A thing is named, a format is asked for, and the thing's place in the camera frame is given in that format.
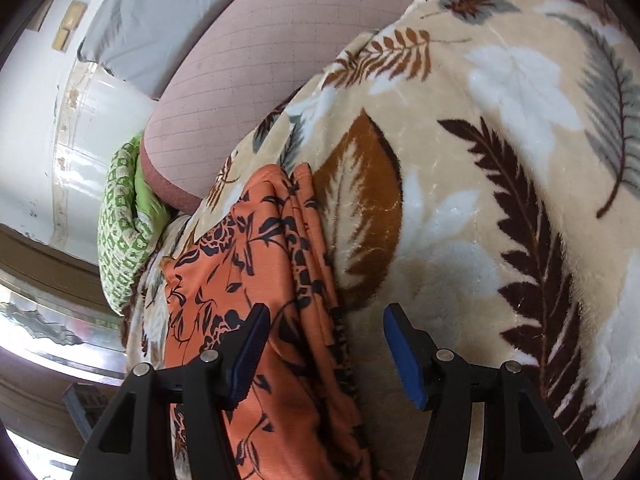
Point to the orange floral garment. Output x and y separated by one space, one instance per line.
299 420

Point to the green checkered pillow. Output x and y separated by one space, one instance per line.
131 219

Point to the leaf pattern fleece blanket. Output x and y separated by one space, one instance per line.
476 162

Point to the beige light switch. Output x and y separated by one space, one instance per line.
69 23

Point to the grey pillow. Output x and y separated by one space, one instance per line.
143 42

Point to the pink bolster pillow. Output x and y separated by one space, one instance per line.
253 56

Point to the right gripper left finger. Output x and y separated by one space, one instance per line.
132 438

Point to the wooden door with glass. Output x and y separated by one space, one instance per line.
56 329

